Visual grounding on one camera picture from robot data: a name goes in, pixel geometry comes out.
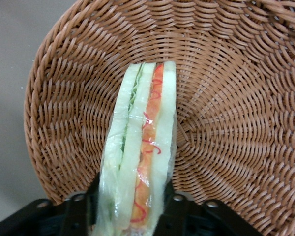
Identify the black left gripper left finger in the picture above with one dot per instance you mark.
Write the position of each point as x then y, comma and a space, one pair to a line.
78, 216

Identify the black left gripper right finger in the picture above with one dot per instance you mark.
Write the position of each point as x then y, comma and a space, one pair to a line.
179, 216

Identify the triangle sandwich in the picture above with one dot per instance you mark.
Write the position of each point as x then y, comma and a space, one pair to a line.
137, 137

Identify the round brown wicker basket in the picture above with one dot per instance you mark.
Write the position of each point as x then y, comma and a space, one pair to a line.
223, 98

